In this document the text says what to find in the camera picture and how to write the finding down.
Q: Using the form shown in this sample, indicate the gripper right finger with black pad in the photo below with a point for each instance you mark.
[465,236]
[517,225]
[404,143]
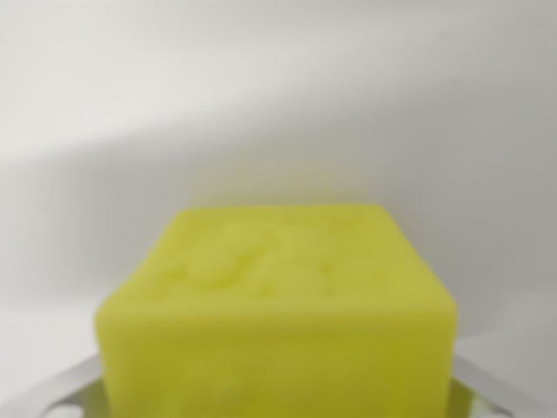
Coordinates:
[474,392]

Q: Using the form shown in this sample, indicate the yellow cube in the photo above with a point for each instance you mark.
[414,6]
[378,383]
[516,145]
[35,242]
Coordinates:
[278,313]

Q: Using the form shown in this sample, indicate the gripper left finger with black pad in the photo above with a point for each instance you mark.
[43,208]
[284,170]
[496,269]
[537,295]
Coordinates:
[65,392]

